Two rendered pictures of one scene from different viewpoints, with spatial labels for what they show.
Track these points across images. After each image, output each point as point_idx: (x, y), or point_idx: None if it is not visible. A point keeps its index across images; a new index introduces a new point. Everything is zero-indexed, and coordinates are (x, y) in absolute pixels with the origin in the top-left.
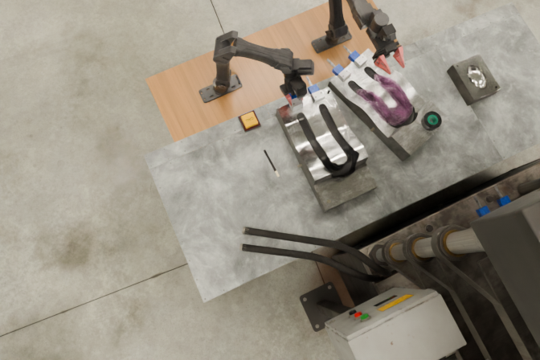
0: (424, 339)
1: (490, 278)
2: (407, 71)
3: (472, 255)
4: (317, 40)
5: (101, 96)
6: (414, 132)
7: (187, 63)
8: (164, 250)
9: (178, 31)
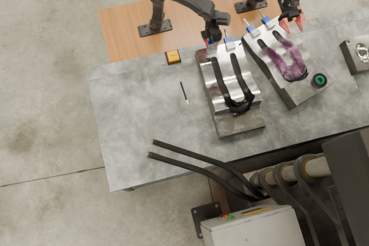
0: (273, 241)
1: (336, 201)
2: (307, 39)
3: (324, 180)
4: (238, 3)
5: (65, 24)
6: (303, 87)
7: (133, 4)
8: (91, 152)
9: None
